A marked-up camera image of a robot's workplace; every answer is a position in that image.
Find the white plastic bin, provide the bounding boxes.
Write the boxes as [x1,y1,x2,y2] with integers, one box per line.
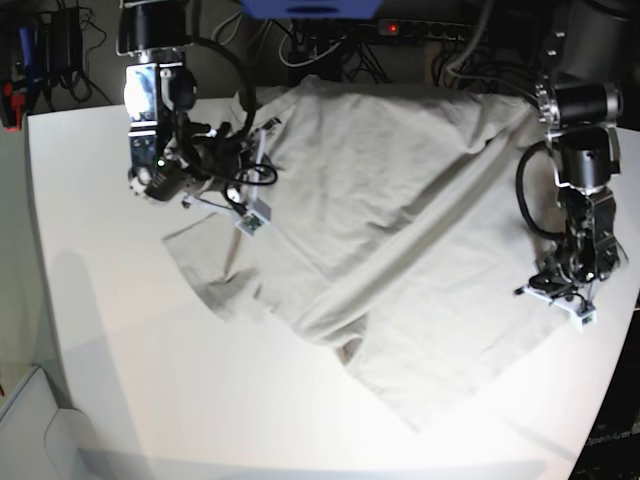
[1,367,97,480]

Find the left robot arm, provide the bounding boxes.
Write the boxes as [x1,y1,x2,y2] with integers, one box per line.
[515,1,639,327]

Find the blue overhead box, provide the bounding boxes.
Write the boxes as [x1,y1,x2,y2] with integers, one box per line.
[241,0,382,19]

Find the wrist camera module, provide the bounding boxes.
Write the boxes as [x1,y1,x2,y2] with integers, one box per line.
[573,309,597,332]
[235,199,271,236]

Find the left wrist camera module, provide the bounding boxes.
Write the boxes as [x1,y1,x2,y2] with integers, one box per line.
[573,309,597,332]

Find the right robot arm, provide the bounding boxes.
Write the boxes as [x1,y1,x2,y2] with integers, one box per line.
[116,1,278,218]

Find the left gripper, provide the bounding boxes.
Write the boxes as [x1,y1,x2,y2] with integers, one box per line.
[514,259,600,320]

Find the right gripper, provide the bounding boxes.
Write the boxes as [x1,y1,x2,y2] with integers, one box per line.
[182,122,279,215]

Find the black power strip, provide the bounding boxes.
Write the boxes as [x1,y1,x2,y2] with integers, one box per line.
[377,19,474,41]

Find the beige t-shirt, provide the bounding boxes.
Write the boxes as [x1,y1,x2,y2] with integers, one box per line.
[164,78,568,429]

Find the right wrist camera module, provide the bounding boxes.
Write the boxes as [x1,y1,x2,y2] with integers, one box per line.
[235,199,271,236]

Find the red black clamp tool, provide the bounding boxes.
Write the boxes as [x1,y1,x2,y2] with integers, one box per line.
[1,80,26,132]

